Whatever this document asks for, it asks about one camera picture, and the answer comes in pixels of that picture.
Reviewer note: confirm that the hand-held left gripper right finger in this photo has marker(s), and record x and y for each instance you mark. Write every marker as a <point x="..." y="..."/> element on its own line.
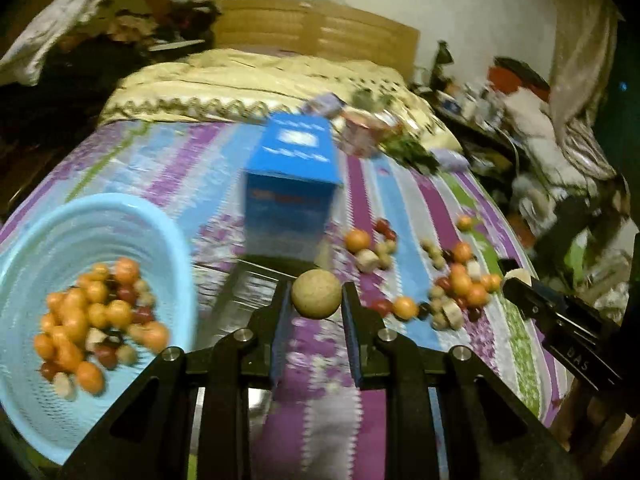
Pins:
<point x="352" y="345"/>

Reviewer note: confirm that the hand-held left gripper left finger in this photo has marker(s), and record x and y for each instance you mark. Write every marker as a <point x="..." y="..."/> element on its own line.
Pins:
<point x="280" y="340"/>

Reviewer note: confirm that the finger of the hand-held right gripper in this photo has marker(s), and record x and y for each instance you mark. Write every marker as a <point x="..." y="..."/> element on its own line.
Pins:
<point x="525" y="295"/>

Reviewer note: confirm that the cream fruit piece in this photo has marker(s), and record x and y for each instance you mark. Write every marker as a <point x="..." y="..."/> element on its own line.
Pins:
<point x="519" y="275"/>

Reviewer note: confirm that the tan round fruit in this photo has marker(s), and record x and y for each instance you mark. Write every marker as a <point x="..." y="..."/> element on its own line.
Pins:
<point x="316" y="294"/>

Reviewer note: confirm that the scatter of mixed small fruits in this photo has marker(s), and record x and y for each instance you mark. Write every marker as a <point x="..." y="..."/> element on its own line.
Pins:
<point x="462" y="282"/>

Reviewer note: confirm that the heap of mixed small fruits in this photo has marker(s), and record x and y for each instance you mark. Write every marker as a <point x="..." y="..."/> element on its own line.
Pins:
<point x="75" y="320"/>

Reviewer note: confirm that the light blue plastic basket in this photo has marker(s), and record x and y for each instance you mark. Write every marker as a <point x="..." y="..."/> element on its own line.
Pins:
<point x="75" y="220"/>

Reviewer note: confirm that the person's right forearm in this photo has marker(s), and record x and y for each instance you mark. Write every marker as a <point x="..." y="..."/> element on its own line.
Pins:
<point x="595" y="420"/>

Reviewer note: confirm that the dark glossy bag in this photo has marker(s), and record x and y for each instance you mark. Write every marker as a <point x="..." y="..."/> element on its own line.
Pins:
<point x="240" y="285"/>

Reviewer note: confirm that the blue cardboard box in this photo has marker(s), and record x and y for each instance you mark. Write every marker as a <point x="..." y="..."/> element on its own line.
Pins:
<point x="290" y="210"/>

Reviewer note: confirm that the small lilac pouch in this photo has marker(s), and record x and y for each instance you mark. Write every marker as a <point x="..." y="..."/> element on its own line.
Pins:
<point x="452" y="157"/>

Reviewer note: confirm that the white plush cloth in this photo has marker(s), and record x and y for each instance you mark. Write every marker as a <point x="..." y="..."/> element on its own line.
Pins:
<point x="537" y="130"/>

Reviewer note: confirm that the green leafy bundle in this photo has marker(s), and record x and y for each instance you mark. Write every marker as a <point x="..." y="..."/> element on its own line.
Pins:
<point x="412" y="152"/>

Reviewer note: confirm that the cluttered nightstand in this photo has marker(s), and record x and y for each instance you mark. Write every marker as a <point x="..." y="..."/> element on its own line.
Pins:
<point x="470" y="105"/>

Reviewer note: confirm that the purple striped bedsheet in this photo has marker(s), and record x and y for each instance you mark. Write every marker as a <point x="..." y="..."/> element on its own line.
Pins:
<point x="175" y="160"/>

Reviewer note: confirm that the pink cup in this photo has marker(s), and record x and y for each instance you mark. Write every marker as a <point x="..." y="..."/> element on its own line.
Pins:
<point x="362" y="135"/>

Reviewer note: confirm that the red cloth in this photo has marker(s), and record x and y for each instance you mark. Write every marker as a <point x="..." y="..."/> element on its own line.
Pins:
<point x="505" y="77"/>

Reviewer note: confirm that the small purple packet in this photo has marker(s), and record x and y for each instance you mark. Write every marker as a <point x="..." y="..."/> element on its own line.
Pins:
<point x="325" y="106"/>

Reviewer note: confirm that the beige curtain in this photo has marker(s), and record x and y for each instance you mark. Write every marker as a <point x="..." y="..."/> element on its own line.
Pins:
<point x="580" y="60"/>

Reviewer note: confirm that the dark bottle on nightstand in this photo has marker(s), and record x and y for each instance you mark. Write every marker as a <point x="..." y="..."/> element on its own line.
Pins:
<point x="442" y="55"/>

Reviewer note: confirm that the cream quilted blanket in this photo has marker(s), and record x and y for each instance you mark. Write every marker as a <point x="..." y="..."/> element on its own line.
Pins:
<point x="250" y="80"/>

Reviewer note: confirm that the wooden headboard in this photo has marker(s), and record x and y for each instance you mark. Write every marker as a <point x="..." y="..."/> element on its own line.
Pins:
<point x="325" y="25"/>

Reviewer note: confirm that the pile of dark clothes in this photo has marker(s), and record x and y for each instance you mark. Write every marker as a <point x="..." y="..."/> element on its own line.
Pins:
<point x="75" y="75"/>

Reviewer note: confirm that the white cloth bundle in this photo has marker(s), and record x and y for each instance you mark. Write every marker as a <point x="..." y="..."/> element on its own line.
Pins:
<point x="55" y="25"/>

